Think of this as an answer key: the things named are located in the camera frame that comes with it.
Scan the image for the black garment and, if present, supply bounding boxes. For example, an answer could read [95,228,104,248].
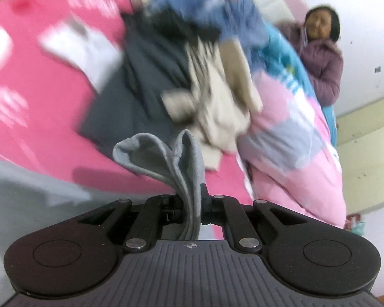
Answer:
[149,8,226,43]

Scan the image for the grey hoodie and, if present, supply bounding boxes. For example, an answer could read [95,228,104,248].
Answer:
[0,129,208,307]

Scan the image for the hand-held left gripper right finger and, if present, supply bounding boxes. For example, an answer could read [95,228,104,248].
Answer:
[199,183,308,253]

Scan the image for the dark grey pants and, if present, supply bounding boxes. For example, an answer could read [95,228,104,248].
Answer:
[78,27,197,152]

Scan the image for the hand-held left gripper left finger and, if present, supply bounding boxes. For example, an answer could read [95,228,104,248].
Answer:
[78,194,184,253]

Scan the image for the pink floral bed blanket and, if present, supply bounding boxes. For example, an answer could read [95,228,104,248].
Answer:
[0,0,255,242]

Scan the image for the blue printed quilt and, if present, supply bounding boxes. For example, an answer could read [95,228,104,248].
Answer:
[261,22,340,149]

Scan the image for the pink floral quilt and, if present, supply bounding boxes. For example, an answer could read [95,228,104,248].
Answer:
[235,70,349,230]

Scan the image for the white garment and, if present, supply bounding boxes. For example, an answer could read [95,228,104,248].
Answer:
[38,16,125,93]

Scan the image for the beige pants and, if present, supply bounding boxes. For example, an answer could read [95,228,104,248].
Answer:
[161,37,265,172]

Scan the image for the cream wardrobe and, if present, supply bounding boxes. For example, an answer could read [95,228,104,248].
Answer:
[334,95,384,216]

